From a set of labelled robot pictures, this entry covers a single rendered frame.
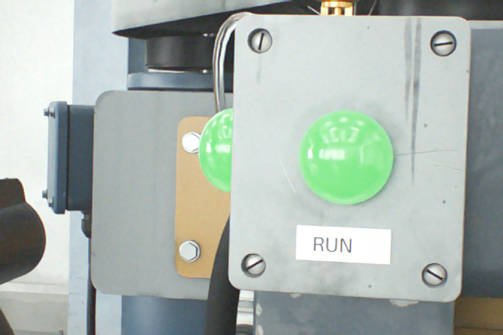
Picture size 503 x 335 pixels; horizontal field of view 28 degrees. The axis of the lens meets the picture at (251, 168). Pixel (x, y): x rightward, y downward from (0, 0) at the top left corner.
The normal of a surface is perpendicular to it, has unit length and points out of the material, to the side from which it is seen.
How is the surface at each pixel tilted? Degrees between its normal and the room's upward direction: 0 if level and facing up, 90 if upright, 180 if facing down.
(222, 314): 99
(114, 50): 90
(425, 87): 90
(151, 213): 90
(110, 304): 89
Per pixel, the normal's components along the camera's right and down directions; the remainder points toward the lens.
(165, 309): -0.39, 0.06
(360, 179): 0.16, 0.39
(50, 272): -0.18, 0.05
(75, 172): 0.27, 0.06
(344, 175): -0.15, 0.33
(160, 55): -0.73, 0.01
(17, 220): 0.75, -0.58
